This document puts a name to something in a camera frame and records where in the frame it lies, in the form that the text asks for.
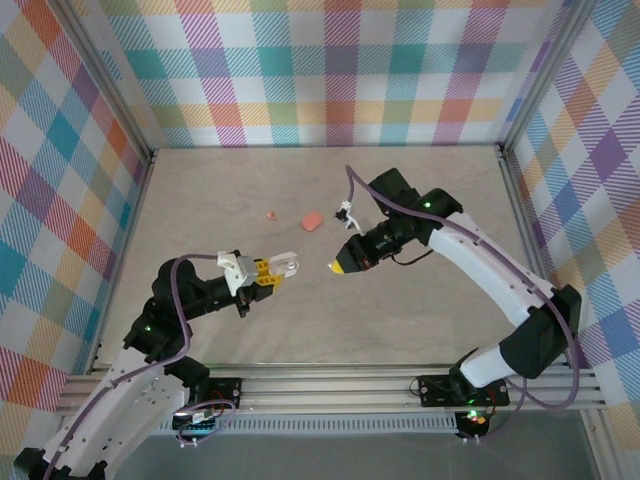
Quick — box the aluminium table side rail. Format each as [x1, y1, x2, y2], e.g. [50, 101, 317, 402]
[494, 143, 576, 369]
[84, 149, 159, 376]

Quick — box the grey metal base panel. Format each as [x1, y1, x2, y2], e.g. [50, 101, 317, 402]
[99, 432, 609, 480]

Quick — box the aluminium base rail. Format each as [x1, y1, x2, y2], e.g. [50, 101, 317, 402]
[59, 363, 606, 414]

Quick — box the grey slotted cable duct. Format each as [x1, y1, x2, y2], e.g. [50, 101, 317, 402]
[149, 417, 461, 437]

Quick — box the circuit board with lit LED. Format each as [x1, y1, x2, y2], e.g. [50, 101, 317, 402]
[459, 407, 494, 439]

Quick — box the white earbud charging case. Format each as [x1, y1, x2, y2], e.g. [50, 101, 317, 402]
[267, 252, 303, 279]

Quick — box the green terminal circuit board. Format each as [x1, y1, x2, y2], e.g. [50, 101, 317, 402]
[172, 409, 224, 439]

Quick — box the aluminium frame post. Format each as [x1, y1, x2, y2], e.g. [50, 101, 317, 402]
[497, 0, 601, 156]
[59, 0, 159, 164]

